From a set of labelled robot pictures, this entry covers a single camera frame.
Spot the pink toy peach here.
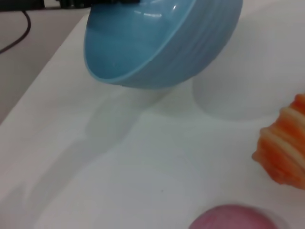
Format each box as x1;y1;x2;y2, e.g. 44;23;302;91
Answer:
189;204;279;229

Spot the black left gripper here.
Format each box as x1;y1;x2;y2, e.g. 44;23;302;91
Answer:
59;0;143;8

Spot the orange striped toy bread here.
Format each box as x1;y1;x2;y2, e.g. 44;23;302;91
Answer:
252;93;305;190

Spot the black cable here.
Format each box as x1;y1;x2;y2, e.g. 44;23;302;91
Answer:
0;10;32;54

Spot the blue bowl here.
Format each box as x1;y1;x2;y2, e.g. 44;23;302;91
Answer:
83;0;244;90

